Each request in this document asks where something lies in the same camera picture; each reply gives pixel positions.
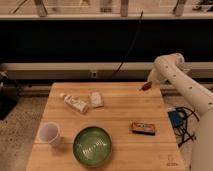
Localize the blue power box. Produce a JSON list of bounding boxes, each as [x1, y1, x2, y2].
[[168, 111, 183, 128]]

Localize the white wall outlet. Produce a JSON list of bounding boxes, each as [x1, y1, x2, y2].
[[91, 71, 98, 79]]

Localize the black hanging cable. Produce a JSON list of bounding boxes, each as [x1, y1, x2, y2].
[[109, 10, 144, 80]]

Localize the white tube bottle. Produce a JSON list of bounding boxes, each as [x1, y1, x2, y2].
[[60, 93, 88, 114]]

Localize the brown snack packet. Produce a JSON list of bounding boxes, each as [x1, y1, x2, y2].
[[131, 122, 155, 136]]

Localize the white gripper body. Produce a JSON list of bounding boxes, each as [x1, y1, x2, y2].
[[147, 68, 167, 86]]

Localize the black floor cables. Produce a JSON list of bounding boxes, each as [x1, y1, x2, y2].
[[169, 105, 200, 148]]

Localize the dark object at left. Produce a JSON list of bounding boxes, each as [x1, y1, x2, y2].
[[0, 71, 21, 120]]

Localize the green ceramic bowl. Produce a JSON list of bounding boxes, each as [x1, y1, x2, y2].
[[72, 126, 112, 167]]

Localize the red pepper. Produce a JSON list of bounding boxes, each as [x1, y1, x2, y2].
[[140, 81, 152, 91]]

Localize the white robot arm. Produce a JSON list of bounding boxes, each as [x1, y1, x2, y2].
[[148, 53, 213, 171]]

